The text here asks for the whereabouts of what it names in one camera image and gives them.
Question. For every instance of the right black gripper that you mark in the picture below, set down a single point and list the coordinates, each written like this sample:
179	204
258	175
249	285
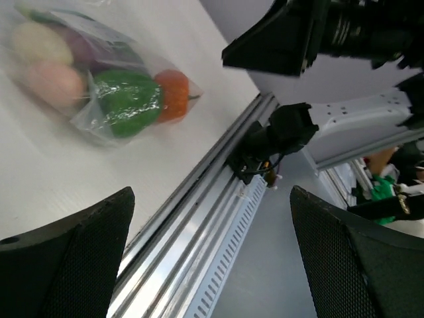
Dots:
287	39

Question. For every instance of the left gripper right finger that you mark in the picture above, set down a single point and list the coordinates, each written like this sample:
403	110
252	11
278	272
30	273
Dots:
355	267

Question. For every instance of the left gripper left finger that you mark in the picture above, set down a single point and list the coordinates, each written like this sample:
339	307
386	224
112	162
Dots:
67	268

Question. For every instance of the orange toy fruit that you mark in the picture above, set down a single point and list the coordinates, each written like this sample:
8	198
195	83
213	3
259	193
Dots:
177	95

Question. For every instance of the green toy bell pepper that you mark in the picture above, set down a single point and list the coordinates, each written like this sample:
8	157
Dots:
130	101

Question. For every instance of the pink toy egg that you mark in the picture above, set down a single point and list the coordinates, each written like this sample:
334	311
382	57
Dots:
57	84

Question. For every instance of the purple toy eggplant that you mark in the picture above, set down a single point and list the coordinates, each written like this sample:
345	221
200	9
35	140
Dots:
97	55

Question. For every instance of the clear zip top bag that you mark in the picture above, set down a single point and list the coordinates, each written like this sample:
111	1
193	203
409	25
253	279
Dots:
86	116

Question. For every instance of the white toy egg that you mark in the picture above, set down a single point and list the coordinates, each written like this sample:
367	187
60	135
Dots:
34	42

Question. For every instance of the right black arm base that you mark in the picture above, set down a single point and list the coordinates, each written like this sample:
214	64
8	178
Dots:
248	157

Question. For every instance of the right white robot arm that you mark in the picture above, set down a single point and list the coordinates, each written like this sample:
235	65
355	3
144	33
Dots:
298	124

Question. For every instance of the aluminium mounting rail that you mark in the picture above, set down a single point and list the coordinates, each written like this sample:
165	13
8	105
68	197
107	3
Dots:
163	261

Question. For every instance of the white slotted cable duct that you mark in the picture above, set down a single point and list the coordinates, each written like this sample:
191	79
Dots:
230	236

